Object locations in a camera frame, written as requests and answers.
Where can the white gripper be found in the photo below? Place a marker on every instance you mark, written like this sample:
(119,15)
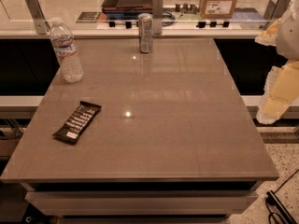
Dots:
(290,34)

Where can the silver redbull can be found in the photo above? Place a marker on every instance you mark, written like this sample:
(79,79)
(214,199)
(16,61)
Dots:
(145,23)

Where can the black rxbar chocolate bar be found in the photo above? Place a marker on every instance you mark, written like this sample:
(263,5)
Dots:
(77,123)

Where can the cardboard box with label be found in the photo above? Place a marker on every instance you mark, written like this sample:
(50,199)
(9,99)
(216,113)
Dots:
(217,9)

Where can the dark tray stack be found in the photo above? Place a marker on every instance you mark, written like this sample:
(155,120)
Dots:
(132,0)

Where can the clear plastic water bottle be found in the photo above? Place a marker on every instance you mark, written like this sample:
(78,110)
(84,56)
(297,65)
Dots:
(63,42)

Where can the right metal bracket post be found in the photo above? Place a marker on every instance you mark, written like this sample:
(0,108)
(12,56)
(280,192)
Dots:
(274,10)

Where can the metal bracket post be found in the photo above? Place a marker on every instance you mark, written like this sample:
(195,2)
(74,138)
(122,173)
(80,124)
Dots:
(274,10)
(37,16)
(157,14)

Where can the middle metal bracket post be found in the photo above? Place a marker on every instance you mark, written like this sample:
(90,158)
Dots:
(157,14)

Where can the black floor device with cable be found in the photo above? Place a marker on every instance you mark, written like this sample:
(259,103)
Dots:
(277,212)

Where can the left metal bracket post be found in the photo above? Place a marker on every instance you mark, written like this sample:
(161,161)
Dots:
(37,16)

